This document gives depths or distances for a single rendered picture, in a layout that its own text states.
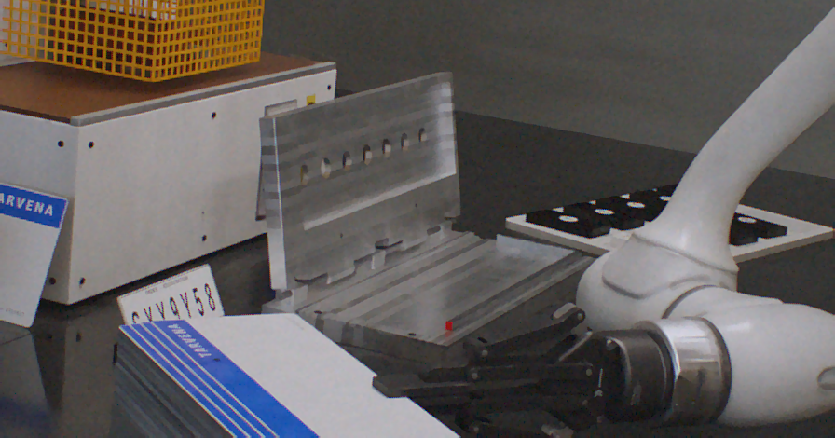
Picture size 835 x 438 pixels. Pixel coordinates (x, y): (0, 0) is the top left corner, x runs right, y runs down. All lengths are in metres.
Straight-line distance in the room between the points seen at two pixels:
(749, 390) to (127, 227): 0.72
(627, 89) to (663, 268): 2.66
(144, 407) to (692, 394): 0.44
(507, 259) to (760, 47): 2.11
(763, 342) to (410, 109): 0.73
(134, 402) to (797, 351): 0.54
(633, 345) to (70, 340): 0.58
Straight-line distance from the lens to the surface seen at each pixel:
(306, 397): 1.41
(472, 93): 4.46
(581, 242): 2.35
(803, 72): 1.65
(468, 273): 2.11
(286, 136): 1.89
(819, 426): 1.83
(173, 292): 1.83
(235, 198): 2.16
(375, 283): 2.03
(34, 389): 1.70
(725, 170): 1.70
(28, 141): 1.91
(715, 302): 1.62
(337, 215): 2.01
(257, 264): 2.14
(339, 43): 4.59
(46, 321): 1.89
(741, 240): 2.44
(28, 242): 1.88
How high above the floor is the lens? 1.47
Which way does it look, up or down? 13 degrees down
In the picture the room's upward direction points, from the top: 6 degrees clockwise
